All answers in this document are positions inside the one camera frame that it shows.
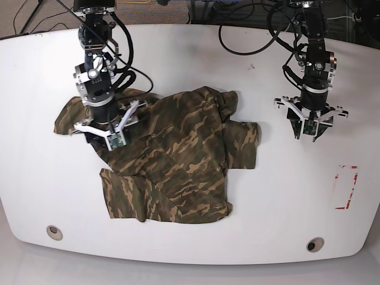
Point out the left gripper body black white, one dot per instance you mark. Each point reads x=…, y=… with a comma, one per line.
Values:
x=310, y=112

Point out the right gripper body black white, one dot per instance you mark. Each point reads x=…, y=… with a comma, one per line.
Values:
x=104, y=120

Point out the camouflage t-shirt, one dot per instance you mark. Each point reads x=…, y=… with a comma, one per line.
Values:
x=174, y=167

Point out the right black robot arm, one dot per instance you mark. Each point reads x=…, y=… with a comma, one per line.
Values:
x=99, y=80

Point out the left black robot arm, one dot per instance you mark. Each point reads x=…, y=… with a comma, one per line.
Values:
x=318, y=64

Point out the red tape rectangle marking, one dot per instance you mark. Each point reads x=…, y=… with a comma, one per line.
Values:
x=344, y=184

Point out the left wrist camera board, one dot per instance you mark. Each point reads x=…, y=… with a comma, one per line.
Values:
x=310, y=127

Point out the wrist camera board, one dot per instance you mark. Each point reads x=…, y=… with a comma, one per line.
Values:
x=310, y=127
x=115, y=140

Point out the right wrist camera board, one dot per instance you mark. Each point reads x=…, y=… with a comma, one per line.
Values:
x=115, y=140

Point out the left table cable grommet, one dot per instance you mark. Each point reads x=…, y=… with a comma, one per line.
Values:
x=54, y=233

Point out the table cable grommet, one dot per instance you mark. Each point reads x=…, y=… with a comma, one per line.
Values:
x=54, y=233
x=315, y=244

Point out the right table cable grommet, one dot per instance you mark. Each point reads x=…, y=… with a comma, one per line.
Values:
x=315, y=244

